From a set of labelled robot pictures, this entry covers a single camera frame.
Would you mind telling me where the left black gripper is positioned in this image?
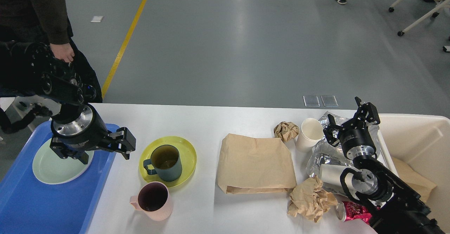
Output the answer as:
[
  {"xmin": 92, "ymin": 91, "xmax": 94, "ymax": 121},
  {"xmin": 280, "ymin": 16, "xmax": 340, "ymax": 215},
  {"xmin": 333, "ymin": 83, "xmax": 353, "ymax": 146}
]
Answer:
[{"xmin": 50, "ymin": 104, "xmax": 136, "ymax": 165}]

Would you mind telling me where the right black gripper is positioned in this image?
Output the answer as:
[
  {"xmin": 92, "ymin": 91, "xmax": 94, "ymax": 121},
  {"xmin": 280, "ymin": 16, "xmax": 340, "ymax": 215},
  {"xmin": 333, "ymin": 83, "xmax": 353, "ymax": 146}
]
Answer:
[{"xmin": 323, "ymin": 96, "xmax": 381, "ymax": 160}]

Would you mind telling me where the teal mug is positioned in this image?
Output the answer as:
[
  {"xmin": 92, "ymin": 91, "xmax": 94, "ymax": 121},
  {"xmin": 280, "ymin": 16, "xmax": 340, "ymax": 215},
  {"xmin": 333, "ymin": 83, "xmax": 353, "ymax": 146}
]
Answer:
[{"xmin": 143, "ymin": 144, "xmax": 182, "ymax": 182}]

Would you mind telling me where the pink mug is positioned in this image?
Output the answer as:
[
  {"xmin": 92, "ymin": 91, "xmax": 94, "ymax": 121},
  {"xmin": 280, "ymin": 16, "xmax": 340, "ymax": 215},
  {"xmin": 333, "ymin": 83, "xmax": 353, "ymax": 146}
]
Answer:
[{"xmin": 129, "ymin": 181, "xmax": 174, "ymax": 221}]

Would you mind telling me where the yellow plate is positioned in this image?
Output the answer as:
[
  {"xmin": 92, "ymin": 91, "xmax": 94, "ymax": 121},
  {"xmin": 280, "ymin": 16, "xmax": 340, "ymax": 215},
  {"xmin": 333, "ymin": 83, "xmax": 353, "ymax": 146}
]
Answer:
[{"xmin": 139, "ymin": 136, "xmax": 197, "ymax": 188}]

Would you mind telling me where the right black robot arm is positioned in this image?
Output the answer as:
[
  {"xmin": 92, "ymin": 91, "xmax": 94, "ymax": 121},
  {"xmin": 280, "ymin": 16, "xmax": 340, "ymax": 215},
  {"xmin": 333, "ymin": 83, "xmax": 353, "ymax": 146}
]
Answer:
[{"xmin": 323, "ymin": 97, "xmax": 443, "ymax": 234}]

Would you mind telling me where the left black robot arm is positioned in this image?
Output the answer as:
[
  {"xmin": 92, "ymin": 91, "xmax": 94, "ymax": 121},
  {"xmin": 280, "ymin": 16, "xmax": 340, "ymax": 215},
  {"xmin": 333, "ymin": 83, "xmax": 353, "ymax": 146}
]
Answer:
[{"xmin": 1, "ymin": 41, "xmax": 136, "ymax": 164}]

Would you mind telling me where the right clear floor plate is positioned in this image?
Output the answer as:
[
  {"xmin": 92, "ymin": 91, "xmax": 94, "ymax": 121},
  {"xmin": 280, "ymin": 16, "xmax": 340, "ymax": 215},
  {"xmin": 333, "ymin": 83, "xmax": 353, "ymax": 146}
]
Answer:
[{"xmin": 320, "ymin": 95, "xmax": 339, "ymax": 107}]

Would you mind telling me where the clear floor plate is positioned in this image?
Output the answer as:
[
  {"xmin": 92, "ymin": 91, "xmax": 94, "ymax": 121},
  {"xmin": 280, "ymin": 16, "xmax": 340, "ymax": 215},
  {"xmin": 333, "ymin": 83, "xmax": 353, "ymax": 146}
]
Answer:
[
  {"xmin": 303, "ymin": 95, "xmax": 321, "ymax": 108},
  {"xmin": 320, "ymin": 95, "xmax": 339, "ymax": 107}
]

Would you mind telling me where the left clear floor plate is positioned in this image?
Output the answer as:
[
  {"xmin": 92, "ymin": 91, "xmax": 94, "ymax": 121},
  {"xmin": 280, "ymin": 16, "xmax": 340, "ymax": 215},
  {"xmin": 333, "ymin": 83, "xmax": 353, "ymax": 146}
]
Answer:
[{"xmin": 303, "ymin": 95, "xmax": 321, "ymax": 108}]

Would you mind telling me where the light green plate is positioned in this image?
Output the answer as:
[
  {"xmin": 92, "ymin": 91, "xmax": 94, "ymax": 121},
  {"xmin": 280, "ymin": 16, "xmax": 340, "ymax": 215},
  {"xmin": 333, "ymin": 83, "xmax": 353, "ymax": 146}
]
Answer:
[{"xmin": 32, "ymin": 138, "xmax": 94, "ymax": 184}]

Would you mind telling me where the lying white paper cup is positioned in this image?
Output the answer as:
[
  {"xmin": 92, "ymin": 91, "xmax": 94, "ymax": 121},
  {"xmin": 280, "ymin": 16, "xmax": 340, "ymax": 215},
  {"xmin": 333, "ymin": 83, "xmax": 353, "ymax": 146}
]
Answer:
[{"xmin": 319, "ymin": 164, "xmax": 356, "ymax": 186}]

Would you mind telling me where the small crumpled brown paper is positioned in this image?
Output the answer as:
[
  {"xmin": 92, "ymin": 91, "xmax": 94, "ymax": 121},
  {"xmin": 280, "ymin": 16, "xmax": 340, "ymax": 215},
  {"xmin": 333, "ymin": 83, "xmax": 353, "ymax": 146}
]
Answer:
[{"xmin": 274, "ymin": 121, "xmax": 300, "ymax": 142}]

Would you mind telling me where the beige plastic bin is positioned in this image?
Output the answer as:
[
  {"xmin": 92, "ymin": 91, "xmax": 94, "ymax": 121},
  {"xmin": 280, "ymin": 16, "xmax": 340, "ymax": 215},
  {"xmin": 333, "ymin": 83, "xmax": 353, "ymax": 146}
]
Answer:
[{"xmin": 379, "ymin": 114, "xmax": 450, "ymax": 233}]

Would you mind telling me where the white side table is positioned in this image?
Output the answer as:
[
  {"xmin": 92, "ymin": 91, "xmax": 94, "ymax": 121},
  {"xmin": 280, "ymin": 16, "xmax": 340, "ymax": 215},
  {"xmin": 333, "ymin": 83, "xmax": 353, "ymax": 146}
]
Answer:
[{"xmin": 1, "ymin": 97, "xmax": 32, "ymax": 148}]

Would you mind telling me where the large crumpled brown paper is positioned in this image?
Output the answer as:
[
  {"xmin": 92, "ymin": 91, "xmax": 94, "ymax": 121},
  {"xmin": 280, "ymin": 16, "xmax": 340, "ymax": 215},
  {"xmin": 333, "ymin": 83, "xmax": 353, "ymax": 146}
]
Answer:
[{"xmin": 287, "ymin": 175, "xmax": 338, "ymax": 223}]

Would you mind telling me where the blue plastic tray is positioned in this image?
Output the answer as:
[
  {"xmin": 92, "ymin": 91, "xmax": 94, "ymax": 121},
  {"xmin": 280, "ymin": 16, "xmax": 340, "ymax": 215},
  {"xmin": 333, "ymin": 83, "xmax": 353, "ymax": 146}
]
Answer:
[{"xmin": 0, "ymin": 121, "xmax": 115, "ymax": 234}]

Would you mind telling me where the crushed red can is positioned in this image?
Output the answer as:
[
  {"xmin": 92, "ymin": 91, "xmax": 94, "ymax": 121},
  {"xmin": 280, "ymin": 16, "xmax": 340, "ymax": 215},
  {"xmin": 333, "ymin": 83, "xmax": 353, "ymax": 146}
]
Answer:
[{"xmin": 336, "ymin": 201, "xmax": 372, "ymax": 225}]

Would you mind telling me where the brown paper in bin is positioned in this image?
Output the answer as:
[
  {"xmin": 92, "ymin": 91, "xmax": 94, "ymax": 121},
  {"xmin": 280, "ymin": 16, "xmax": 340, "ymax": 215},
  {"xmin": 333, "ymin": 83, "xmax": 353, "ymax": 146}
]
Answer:
[{"xmin": 392, "ymin": 157, "xmax": 437, "ymax": 202}]

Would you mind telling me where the flat brown paper bag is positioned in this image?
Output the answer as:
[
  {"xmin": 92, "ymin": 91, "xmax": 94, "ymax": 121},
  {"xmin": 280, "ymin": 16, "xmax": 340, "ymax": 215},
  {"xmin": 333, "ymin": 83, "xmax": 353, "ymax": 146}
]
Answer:
[{"xmin": 217, "ymin": 134, "xmax": 297, "ymax": 194}]

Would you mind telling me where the person in dark clothes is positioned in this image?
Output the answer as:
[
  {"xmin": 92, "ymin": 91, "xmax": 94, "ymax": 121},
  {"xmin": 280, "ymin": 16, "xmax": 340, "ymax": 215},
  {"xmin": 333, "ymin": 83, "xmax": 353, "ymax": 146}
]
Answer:
[{"xmin": 0, "ymin": 0, "xmax": 103, "ymax": 103}]

